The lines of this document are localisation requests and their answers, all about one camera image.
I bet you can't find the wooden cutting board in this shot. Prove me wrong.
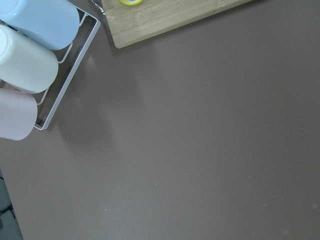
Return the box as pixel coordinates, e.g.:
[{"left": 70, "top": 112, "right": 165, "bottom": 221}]
[{"left": 101, "top": 0, "right": 249, "bottom": 49}]

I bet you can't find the lemon slice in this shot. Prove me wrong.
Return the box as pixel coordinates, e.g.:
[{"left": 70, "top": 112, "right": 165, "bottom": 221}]
[{"left": 119, "top": 0, "right": 143, "bottom": 6}]

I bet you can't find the pink cup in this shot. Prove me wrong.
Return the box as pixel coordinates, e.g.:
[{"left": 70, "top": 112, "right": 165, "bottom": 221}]
[{"left": 0, "top": 88, "right": 38, "bottom": 141}]

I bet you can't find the blue cup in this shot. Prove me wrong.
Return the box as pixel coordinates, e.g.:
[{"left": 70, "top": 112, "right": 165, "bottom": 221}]
[{"left": 0, "top": 0, "right": 80, "bottom": 50}]

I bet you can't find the white cup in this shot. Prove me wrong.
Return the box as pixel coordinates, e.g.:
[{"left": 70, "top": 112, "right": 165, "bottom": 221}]
[{"left": 0, "top": 25, "right": 59, "bottom": 94}]

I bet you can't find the white wire cup rack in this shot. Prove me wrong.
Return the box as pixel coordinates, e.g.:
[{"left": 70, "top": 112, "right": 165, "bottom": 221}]
[{"left": 0, "top": 4, "right": 102, "bottom": 131}]

